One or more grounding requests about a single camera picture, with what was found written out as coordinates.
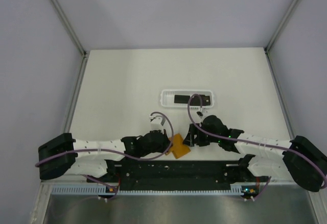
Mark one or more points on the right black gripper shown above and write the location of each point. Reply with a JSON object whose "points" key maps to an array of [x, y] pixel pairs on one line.
{"points": [[190, 140]]}

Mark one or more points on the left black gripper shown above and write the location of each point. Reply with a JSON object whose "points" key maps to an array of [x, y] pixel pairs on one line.
{"points": [[166, 144]]}

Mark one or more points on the orange leather card holder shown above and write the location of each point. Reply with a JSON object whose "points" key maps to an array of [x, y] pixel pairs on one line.
{"points": [[178, 149]]}

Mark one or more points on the dark credit card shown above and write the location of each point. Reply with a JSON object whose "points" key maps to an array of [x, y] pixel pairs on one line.
{"points": [[204, 100], [181, 99]]}

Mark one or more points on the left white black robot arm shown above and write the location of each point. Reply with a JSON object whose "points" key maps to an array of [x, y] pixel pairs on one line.
{"points": [[65, 155]]}

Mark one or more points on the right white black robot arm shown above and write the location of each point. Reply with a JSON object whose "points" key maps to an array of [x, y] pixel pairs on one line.
{"points": [[297, 160]]}

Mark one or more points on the clear plastic card tray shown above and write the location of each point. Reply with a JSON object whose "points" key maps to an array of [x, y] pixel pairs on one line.
{"points": [[166, 98]]}

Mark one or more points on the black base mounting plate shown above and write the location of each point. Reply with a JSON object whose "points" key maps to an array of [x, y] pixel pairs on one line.
{"points": [[178, 175]]}

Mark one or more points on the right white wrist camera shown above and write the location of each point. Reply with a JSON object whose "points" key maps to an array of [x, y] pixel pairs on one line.
{"points": [[200, 113]]}

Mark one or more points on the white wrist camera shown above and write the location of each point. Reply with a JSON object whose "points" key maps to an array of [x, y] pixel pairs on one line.
{"points": [[157, 122], [200, 113]]}

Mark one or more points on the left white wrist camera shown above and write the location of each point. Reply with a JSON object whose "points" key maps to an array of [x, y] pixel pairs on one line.
{"points": [[157, 122]]}

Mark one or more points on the left aluminium frame post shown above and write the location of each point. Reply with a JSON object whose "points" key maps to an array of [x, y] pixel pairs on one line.
{"points": [[68, 27]]}

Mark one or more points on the aluminium frame post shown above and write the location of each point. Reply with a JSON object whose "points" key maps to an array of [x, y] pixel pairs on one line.
{"points": [[282, 24], [68, 27]]}

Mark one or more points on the right aluminium frame post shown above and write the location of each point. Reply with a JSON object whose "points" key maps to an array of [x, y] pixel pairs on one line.
{"points": [[282, 24]]}

